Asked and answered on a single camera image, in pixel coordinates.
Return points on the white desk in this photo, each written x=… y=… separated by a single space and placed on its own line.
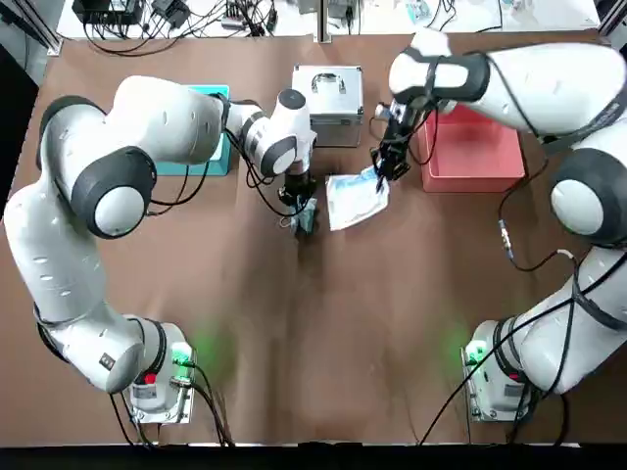
x=372 y=29

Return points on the new mask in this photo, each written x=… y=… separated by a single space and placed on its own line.
x=352 y=205

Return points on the aluminium frame post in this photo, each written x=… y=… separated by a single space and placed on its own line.
x=323 y=19

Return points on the blue plastic box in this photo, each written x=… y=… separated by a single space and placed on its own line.
x=218 y=161

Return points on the aluminium table edge rail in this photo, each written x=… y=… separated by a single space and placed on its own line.
x=49 y=39

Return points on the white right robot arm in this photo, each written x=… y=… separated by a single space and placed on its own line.
x=539 y=88

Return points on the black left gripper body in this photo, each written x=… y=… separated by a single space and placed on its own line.
x=299 y=188

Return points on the black network switch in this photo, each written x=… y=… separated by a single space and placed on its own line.
x=105 y=10

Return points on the pink plastic box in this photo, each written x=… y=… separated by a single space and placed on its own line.
x=470 y=161

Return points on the grey USB hub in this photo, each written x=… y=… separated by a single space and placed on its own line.
x=235 y=22

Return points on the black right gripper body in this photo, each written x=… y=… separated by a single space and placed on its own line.
x=399 y=125

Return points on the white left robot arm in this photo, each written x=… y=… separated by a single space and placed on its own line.
x=59 y=245

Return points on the black power adapter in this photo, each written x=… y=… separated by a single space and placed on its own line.
x=169 y=12

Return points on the silver aluminium case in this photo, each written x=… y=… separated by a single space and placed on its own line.
x=333 y=108

